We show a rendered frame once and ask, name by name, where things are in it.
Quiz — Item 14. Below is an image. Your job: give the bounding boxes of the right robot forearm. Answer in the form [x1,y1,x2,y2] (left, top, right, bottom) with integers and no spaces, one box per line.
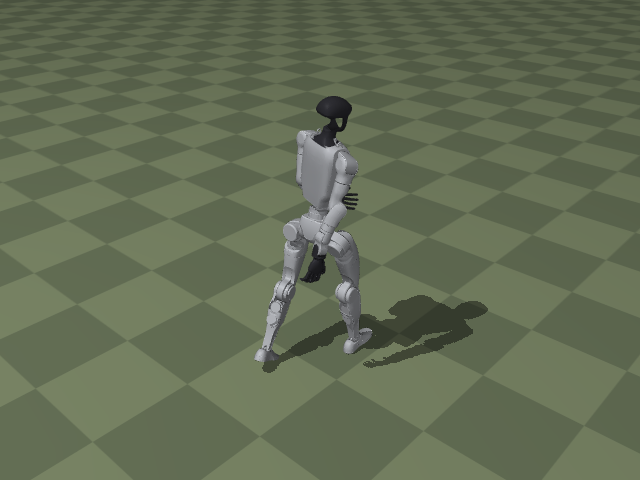
[313,204,346,255]

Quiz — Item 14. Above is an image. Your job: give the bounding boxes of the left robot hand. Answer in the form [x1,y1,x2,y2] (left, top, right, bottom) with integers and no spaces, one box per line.
[342,187,359,210]

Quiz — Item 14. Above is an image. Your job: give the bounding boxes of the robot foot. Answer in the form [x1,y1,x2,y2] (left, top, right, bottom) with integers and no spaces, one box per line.
[254,346,279,362]
[343,328,372,354]

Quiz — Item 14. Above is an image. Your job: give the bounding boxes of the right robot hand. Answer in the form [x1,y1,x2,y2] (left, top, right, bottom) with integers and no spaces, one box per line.
[300,244,327,283]

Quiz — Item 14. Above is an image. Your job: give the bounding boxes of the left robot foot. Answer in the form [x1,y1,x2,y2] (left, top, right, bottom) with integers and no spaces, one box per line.
[254,346,279,362]

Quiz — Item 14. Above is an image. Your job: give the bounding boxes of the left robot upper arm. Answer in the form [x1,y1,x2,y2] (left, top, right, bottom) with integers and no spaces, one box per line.
[296,130,316,186]

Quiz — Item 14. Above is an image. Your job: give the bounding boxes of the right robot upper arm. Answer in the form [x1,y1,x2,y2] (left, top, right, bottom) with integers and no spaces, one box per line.
[328,151,358,215]

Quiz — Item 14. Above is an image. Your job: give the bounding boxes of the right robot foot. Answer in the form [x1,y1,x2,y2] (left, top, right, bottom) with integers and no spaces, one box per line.
[343,328,372,354]

